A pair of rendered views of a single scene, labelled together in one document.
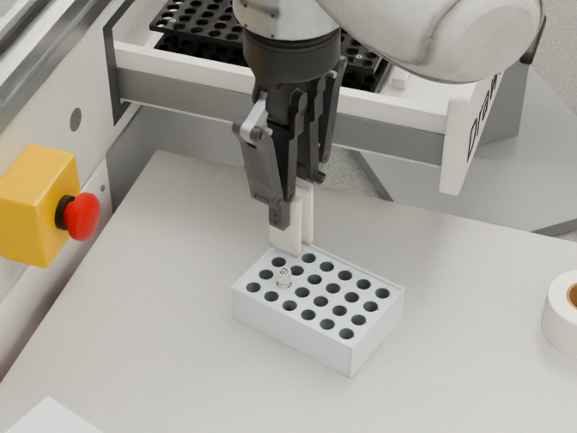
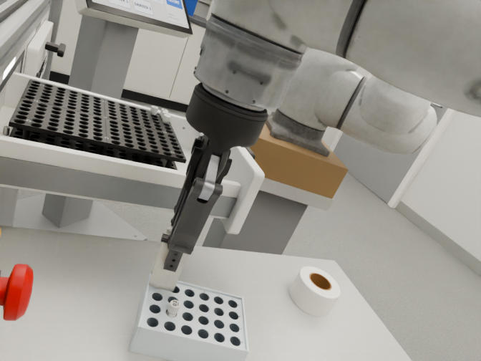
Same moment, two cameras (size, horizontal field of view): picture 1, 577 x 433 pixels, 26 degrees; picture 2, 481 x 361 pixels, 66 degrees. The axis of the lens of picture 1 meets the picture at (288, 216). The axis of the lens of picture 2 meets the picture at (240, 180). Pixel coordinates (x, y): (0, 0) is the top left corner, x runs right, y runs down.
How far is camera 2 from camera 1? 0.74 m
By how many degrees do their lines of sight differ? 45
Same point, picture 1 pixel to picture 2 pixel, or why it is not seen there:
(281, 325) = (182, 347)
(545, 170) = (104, 231)
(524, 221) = not seen: hidden behind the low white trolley
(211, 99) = (72, 179)
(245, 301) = (150, 335)
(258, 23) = (243, 89)
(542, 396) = (326, 346)
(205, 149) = not seen: outside the picture
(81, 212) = (25, 287)
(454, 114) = (255, 183)
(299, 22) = (277, 92)
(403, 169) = not seen: hidden behind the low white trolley
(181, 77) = (47, 162)
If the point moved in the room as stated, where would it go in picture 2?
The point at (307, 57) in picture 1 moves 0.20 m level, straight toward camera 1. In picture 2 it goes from (260, 125) to (463, 274)
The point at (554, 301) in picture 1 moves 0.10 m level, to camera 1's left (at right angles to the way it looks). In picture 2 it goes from (311, 286) to (265, 301)
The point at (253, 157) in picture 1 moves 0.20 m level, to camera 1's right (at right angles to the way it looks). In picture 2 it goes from (196, 212) to (319, 203)
